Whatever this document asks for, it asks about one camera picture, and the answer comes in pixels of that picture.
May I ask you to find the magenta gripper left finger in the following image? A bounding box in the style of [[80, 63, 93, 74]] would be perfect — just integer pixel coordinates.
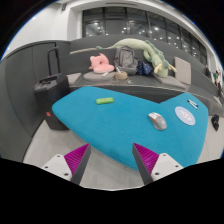
[[41, 142, 92, 186]]

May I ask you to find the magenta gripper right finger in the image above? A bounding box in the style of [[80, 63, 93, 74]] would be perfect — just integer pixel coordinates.
[[131, 142, 185, 186]]

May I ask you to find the grey computer mouse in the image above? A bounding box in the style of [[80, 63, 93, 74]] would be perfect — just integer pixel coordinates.
[[148, 112, 167, 130]]

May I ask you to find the teal upholstered ottoman table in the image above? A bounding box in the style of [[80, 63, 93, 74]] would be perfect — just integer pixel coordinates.
[[52, 86, 208, 169]]

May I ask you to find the white blue marker pen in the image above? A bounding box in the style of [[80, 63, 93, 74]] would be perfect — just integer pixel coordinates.
[[187, 100, 198, 109]]

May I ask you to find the black rolling suitcase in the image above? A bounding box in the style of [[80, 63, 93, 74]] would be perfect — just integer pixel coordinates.
[[33, 47, 70, 131]]

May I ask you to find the black object on floor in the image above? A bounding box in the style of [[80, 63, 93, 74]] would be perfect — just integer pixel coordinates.
[[211, 114, 219, 131]]

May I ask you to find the round grey seat cushion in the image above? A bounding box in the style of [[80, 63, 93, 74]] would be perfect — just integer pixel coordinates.
[[84, 72, 115, 81]]

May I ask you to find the small tan woven basket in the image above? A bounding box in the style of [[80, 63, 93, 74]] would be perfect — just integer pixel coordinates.
[[115, 71, 128, 80]]

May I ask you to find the dark blue cloth bag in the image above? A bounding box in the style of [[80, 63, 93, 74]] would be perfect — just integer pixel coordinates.
[[136, 62, 152, 75]]

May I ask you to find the grey bench sofa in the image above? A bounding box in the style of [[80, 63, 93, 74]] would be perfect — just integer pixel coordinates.
[[59, 35, 224, 117]]

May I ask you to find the grey square cushion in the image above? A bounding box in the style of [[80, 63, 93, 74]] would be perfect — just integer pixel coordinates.
[[174, 57, 191, 84]]

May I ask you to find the pink plush toy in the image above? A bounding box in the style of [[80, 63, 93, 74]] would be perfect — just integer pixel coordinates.
[[90, 53, 114, 73]]

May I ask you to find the grey backpack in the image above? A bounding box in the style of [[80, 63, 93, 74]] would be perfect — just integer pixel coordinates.
[[114, 46, 138, 75]]

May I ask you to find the green dragon plush toy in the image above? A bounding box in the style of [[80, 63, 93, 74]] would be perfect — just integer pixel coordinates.
[[95, 37, 178, 78]]

